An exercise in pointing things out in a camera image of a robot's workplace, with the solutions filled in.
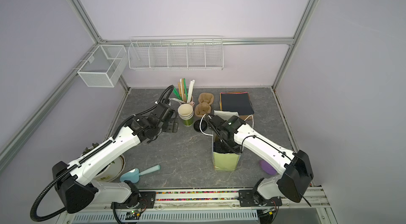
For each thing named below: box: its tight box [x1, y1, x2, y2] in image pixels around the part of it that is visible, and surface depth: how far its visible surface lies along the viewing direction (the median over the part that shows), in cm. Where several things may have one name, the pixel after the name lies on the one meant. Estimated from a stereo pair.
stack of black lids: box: [193, 119, 208, 133], surface depth 101 cm
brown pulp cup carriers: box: [194, 92, 215, 118], surface depth 107 cm
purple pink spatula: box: [259, 159, 278, 176], surface depth 84 cm
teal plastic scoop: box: [120, 164, 161, 184], surface depth 82 cm
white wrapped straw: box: [187, 79, 196, 104], surface depth 101 cm
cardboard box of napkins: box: [219, 91, 255, 121], surface depth 111 cm
